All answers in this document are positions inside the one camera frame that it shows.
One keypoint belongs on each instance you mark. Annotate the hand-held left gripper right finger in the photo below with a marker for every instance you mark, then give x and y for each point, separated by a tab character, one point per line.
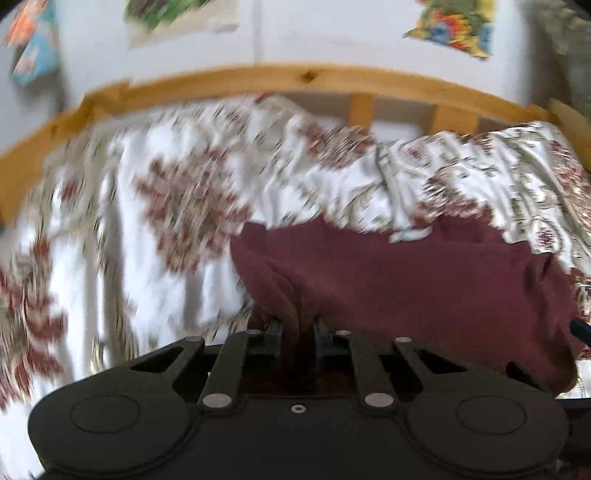
323	344

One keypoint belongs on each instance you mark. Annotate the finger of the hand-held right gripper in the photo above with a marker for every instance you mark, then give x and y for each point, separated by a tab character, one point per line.
581	330

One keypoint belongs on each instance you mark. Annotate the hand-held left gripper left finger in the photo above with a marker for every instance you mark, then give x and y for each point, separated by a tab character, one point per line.
274	340

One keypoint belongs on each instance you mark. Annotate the maroon long-sleeve shirt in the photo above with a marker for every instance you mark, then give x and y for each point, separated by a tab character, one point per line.
406	290

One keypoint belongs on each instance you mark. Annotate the floral satin bed sheet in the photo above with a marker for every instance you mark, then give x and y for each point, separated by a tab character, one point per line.
152	221

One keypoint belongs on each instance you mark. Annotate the plastic-wrapped bedding bundle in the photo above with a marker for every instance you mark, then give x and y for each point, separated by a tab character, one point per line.
565	41

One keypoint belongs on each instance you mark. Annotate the wooden bed frame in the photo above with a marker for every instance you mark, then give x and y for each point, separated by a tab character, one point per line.
295	81

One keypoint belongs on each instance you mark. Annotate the white wall pipe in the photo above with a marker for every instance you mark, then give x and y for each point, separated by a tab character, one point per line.
256	30

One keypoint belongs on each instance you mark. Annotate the landscape painting wall poster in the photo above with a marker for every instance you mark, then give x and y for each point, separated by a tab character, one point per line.
455	25

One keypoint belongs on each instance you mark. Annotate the cartoon character wall poster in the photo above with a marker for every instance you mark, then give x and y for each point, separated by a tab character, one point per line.
182	18

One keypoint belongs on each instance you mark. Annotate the curled cartoon wall poster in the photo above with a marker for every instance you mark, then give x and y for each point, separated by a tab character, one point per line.
32	41

